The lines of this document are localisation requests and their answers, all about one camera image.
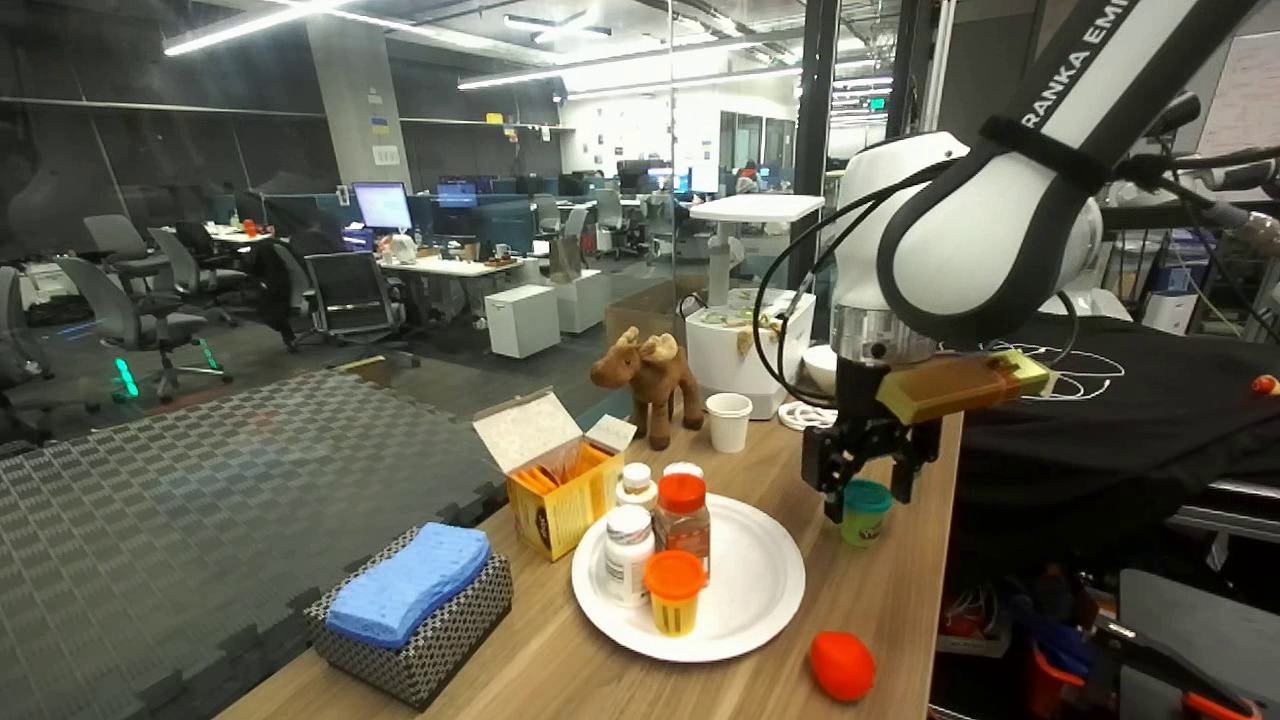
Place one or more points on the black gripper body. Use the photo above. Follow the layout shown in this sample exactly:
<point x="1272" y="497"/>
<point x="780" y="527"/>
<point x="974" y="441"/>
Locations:
<point x="865" y="423"/>

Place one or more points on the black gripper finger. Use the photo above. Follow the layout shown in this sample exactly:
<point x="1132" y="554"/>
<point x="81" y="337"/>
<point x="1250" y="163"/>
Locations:
<point x="825" y="482"/>
<point x="916" y="471"/>

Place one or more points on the teal lid green dough tub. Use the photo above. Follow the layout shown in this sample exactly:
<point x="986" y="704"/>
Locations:
<point x="871" y="516"/>

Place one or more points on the orange lid spice jar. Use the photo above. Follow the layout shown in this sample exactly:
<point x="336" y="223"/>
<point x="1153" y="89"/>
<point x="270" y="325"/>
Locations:
<point x="685" y="523"/>

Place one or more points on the white bottle green label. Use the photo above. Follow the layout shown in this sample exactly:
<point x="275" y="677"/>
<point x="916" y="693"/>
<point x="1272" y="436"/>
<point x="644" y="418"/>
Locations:
<point x="639" y="484"/>

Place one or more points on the orange lid yellow dough tub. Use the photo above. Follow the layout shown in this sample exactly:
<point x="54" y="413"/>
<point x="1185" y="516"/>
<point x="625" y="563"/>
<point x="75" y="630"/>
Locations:
<point x="672" y="592"/>

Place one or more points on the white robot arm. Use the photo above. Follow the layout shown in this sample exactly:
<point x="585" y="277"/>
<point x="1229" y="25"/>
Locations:
<point x="986" y="240"/>

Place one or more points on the white paper plate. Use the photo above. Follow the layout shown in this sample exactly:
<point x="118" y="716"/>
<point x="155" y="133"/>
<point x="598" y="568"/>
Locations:
<point x="752" y="586"/>

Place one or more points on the orange plush toy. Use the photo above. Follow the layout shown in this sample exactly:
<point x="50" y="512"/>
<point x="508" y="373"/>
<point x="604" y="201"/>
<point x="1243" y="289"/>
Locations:
<point x="841" y="665"/>

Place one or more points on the brown moose plush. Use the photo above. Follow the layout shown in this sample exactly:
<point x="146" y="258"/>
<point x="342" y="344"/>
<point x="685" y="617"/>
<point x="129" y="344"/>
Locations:
<point x="654" y="380"/>

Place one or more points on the white paper cup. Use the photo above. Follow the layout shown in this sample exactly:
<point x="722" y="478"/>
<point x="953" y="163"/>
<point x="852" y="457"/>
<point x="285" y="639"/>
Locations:
<point x="728" y="427"/>

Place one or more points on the white hydroponic planter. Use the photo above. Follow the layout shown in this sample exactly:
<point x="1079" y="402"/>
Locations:
<point x="726" y="355"/>

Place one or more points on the black cloth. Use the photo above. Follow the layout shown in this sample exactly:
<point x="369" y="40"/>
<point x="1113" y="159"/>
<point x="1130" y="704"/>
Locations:
<point x="1132" y="427"/>

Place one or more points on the yellow tea box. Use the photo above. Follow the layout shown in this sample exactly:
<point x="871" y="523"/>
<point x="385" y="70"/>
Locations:
<point x="560" y="505"/>

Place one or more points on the white cabinet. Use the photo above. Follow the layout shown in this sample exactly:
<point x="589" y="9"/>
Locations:
<point x="521" y="322"/>
<point x="580" y="306"/>

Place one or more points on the blue sponge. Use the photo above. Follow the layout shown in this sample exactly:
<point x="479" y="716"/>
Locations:
<point x="404" y="583"/>

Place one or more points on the grey woven basket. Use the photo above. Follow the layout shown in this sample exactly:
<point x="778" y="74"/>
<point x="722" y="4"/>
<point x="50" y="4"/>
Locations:
<point x="427" y="655"/>

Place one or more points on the office desk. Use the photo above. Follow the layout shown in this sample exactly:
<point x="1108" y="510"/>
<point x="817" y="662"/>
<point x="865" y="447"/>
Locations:
<point x="444" y="267"/>

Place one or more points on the black office chair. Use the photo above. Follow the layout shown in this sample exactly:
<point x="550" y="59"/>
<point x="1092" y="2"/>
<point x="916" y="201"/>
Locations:
<point x="348" y="292"/>
<point x="183" y="260"/>
<point x="135" y="312"/>

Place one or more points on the lit computer monitor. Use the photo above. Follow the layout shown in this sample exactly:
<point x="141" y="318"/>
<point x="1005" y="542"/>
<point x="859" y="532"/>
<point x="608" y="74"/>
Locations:
<point x="382" y="208"/>

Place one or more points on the grey foam floor mat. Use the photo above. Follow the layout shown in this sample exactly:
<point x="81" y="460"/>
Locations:
<point x="200" y="505"/>

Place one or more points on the ceiling light strip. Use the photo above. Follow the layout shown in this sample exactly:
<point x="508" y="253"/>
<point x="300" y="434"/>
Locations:
<point x="254" y="25"/>

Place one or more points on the yellow wrist mount plate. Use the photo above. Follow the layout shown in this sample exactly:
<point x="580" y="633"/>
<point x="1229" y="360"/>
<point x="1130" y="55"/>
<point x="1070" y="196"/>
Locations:
<point x="953" y="385"/>

